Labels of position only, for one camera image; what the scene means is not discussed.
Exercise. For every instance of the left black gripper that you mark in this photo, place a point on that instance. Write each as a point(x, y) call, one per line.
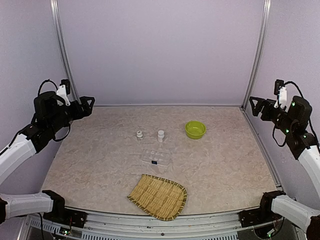
point(86, 110)

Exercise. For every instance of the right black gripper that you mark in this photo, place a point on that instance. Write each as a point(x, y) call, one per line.
point(262, 102)

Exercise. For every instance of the small white pill bottle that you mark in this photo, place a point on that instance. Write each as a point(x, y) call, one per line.
point(139, 135)

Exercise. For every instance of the white capped pill bottle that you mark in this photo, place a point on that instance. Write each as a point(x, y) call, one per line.
point(160, 136)

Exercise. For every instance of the clear plastic pill organizer box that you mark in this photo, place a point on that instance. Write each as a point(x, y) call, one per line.
point(156, 157)

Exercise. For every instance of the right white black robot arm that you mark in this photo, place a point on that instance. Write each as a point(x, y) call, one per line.
point(292, 121)

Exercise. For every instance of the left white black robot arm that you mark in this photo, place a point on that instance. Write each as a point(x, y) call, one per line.
point(53, 112)

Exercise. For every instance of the green plastic bowl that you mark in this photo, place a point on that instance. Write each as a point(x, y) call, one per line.
point(195, 129)

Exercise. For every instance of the woven bamboo tray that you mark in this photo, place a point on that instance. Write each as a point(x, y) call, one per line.
point(158, 197)

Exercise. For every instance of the right aluminium frame post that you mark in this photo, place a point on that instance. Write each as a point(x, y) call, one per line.
point(258, 53)

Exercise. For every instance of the aluminium frame post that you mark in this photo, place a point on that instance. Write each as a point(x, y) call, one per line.
point(258, 53)
point(62, 48)

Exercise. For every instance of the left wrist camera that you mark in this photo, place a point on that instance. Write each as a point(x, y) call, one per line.
point(63, 91)

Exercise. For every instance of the left aluminium frame post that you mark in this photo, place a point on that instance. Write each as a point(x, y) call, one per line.
point(62, 48)

